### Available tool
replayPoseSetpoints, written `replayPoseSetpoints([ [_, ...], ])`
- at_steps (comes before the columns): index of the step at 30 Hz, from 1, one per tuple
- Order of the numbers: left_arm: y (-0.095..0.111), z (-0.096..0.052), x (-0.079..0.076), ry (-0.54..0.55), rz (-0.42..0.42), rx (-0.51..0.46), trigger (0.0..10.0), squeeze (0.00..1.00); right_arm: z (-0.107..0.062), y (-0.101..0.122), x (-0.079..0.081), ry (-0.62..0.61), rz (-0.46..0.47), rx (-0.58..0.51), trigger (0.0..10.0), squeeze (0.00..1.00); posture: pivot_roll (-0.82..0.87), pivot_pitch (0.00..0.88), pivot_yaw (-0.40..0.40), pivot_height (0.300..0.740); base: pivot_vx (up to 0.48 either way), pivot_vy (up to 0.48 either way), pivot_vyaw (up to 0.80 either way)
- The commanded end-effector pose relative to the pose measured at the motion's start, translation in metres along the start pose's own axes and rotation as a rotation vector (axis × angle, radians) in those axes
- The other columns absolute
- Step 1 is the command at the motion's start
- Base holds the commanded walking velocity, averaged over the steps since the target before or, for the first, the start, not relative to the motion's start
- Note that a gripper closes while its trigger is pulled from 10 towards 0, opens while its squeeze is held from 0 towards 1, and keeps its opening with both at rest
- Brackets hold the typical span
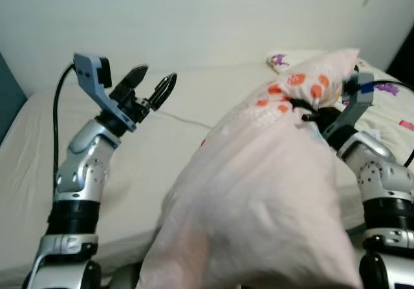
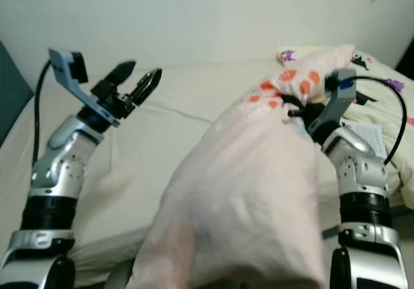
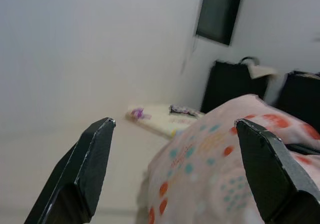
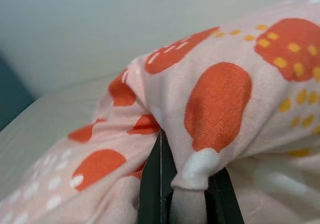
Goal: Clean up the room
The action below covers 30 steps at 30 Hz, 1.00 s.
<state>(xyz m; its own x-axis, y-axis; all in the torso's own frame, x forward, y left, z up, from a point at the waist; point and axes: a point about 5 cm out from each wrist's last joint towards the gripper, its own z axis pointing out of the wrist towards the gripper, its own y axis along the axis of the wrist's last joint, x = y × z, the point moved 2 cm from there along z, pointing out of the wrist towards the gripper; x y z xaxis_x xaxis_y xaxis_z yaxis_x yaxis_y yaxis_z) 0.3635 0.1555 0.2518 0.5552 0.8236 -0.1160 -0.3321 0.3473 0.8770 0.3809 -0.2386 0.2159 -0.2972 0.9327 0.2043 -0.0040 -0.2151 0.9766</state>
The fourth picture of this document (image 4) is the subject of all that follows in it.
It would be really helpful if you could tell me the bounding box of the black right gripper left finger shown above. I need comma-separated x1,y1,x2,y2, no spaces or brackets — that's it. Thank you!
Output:
136,131,178,224

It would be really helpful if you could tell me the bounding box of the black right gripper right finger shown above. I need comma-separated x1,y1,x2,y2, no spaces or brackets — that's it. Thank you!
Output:
203,167,246,224

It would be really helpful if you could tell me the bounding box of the pink pillow with orange dots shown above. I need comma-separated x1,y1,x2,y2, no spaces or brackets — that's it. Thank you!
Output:
0,0,320,224

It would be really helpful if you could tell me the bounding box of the teal upholstered headboard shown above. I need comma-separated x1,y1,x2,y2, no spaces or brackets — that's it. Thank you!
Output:
0,51,36,132

